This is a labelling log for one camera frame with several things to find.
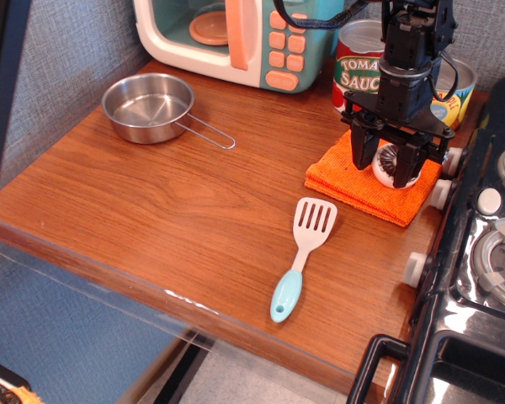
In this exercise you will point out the white drain cover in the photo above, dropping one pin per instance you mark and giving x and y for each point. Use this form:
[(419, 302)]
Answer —
[(384, 164)]

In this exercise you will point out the orange cloth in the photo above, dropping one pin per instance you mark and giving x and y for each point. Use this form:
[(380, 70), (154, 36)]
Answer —
[(336, 176)]

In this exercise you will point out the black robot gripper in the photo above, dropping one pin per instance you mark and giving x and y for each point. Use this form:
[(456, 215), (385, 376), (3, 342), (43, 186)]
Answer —
[(399, 113)]

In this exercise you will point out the black toy stove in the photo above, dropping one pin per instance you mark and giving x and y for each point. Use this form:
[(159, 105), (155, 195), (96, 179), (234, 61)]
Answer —
[(456, 349)]

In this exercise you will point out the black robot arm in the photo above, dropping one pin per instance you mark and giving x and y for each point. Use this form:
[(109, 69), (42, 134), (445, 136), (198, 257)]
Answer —
[(416, 35)]

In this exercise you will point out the teal toy microwave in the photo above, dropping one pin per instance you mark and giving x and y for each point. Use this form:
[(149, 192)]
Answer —
[(263, 50)]

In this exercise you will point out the orange microwave plate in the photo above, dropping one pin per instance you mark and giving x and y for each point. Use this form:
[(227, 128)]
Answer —
[(210, 28)]

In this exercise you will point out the small steel pan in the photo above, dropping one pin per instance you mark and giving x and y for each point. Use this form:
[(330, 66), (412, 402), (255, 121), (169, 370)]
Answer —
[(153, 108)]

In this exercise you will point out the white spatula teal handle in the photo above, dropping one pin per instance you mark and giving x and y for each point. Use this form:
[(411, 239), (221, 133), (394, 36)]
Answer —
[(313, 222)]

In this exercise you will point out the pineapple slices can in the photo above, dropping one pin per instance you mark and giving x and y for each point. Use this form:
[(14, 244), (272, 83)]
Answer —
[(452, 112)]

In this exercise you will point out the tomato sauce can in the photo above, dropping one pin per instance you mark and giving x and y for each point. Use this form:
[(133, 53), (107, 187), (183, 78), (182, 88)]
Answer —
[(357, 60)]

